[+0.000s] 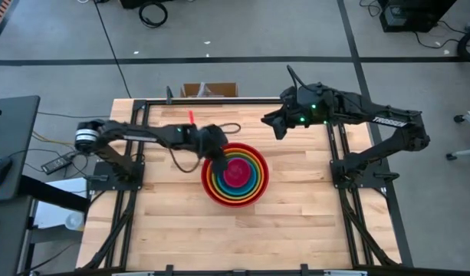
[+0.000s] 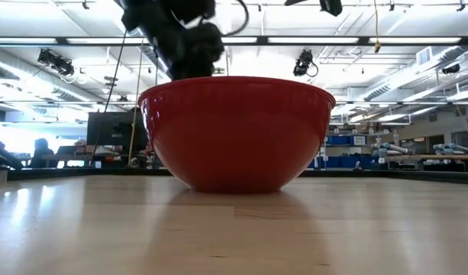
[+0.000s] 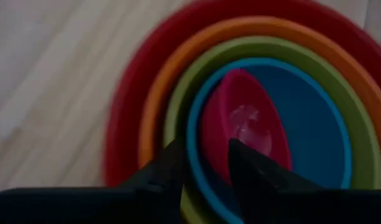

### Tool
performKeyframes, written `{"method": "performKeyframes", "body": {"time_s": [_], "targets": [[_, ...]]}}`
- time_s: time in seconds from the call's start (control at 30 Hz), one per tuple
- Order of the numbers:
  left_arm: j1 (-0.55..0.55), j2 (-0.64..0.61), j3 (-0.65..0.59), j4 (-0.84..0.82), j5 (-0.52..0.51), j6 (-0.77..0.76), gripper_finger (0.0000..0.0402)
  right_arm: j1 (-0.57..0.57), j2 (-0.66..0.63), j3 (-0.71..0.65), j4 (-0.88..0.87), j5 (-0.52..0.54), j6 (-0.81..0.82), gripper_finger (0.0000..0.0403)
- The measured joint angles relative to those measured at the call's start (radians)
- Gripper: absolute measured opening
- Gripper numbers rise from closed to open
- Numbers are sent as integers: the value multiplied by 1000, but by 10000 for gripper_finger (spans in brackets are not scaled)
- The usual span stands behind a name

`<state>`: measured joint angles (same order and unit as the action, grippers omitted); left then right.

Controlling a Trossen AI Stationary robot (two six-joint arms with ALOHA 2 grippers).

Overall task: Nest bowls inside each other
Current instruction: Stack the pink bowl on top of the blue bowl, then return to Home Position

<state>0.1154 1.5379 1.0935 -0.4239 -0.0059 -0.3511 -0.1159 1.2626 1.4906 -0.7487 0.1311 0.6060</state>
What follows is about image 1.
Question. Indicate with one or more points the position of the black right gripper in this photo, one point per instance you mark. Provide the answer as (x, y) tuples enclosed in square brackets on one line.
[(294, 107)]

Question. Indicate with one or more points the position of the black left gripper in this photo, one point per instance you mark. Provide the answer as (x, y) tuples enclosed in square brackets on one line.
[(212, 140)]

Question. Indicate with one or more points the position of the small pink bowl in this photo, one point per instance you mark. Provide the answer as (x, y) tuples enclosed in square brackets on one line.
[(239, 173)]

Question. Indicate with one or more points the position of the blue bowl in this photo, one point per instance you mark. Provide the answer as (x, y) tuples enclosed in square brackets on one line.
[(254, 178)]

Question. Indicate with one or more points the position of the green bowl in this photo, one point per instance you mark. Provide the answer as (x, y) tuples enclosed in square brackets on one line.
[(258, 180)]

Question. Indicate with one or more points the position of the orange bowl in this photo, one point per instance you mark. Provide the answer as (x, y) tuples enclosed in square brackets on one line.
[(263, 175)]

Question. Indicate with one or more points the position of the large red bowl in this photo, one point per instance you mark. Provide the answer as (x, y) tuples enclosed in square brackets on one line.
[(236, 205)]

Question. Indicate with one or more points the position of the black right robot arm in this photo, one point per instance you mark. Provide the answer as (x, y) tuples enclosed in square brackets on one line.
[(372, 115)]

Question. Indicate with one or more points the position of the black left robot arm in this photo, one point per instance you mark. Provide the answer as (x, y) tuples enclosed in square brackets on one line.
[(142, 134)]

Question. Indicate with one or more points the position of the small red stick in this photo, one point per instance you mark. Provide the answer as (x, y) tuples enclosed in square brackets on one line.
[(191, 117)]

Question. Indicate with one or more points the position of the cardboard box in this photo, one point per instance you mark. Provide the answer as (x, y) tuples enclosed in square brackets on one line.
[(219, 90)]

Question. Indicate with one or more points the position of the clear plastic cup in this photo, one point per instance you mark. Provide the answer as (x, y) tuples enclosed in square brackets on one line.
[(74, 221)]

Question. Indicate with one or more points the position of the black power adapter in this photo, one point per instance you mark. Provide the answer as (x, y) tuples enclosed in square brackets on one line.
[(56, 164)]

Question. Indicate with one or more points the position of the white board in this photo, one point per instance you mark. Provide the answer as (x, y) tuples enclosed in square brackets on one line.
[(62, 211)]

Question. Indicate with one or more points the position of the black equipment box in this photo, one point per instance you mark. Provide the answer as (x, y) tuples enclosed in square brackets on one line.
[(411, 17)]

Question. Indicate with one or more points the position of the black hoop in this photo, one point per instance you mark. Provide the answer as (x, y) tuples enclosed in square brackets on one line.
[(464, 50)]

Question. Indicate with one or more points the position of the dark grey desk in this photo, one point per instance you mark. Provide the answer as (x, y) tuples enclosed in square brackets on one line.
[(12, 134)]

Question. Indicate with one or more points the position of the black metal table frame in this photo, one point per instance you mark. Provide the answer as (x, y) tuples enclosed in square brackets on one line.
[(234, 101)]

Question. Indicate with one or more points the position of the black desk frame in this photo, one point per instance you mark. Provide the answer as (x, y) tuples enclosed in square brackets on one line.
[(54, 193)]

